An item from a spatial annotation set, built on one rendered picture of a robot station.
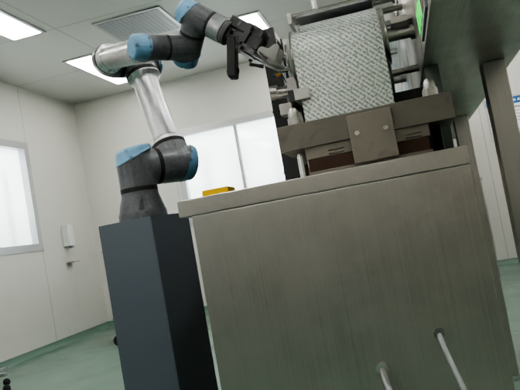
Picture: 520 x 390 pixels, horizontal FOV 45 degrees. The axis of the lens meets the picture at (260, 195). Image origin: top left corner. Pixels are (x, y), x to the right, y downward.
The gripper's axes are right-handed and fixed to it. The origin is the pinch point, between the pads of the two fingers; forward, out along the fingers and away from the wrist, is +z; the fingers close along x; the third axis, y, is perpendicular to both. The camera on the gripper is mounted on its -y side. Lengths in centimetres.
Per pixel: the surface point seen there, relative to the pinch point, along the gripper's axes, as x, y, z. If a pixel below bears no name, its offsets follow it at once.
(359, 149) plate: -28.8, -10.2, 32.9
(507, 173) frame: 6, 4, 67
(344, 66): -7.0, 7.7, 16.6
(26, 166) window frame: 425, -173, -311
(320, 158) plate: -25.6, -16.1, 25.6
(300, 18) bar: 23.3, 19.3, -9.1
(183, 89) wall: 549, -23, -248
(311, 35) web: -5.9, 11.1, 4.4
